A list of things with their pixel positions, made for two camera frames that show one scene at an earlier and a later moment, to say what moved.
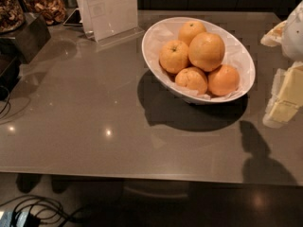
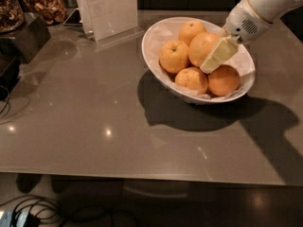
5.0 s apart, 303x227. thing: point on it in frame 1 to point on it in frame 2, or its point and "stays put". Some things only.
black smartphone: x=74 y=19 stays put
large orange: x=206 y=51 stays put
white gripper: x=294 y=37 to x=243 y=23
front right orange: x=222 y=80 stays put
